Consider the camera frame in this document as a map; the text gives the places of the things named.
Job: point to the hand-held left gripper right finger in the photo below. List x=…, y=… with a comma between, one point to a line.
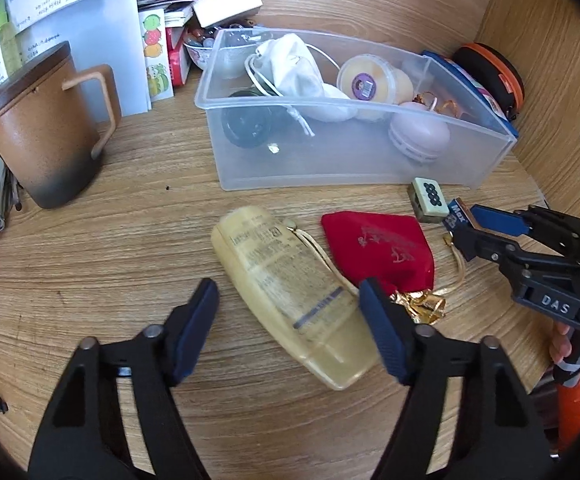
x=382, y=332

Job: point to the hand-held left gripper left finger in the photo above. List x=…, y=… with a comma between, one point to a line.
x=194, y=332

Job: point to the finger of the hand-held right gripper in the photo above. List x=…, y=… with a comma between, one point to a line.
x=495, y=220
x=490, y=247

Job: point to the small blue packet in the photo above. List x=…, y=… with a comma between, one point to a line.
x=457, y=216

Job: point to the yellow lotion bottle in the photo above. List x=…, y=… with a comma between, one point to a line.
x=290, y=290

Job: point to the pink macaron-shaped case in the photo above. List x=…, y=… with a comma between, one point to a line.
x=417, y=132

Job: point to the clear plastic storage bin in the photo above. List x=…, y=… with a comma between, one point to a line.
x=320, y=165

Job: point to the yellow pudding cup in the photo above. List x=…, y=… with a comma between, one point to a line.
x=365, y=80

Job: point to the wooden desktop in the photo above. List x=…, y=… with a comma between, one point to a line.
x=144, y=240

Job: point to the person's right hand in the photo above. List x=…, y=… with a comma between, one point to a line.
x=562, y=350

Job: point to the green white mahjong tile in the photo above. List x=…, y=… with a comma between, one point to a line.
x=427, y=200

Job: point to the gold ribbon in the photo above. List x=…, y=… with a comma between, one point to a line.
x=437, y=102

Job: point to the blue printed pencil pouch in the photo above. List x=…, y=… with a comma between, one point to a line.
x=475, y=85

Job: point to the black orange zip case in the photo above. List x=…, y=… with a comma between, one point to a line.
x=490, y=77

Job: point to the black round jar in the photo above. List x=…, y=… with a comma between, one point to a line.
x=247, y=120

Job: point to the metal nail clipper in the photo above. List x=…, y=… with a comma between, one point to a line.
x=4, y=200

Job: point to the brown ceramic mug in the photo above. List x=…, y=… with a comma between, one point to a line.
x=44, y=145

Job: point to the red box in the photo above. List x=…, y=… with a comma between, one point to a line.
x=178, y=55

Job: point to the fruit sticker box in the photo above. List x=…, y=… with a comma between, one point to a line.
x=157, y=55

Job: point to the floral bowl of marbles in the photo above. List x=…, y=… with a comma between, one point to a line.
x=199, y=52

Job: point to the dark wooden mug lid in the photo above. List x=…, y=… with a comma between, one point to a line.
x=24, y=77

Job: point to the small white box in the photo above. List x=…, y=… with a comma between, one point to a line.
x=227, y=5

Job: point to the yellow-green spray bottle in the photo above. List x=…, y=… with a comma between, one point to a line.
x=2, y=45

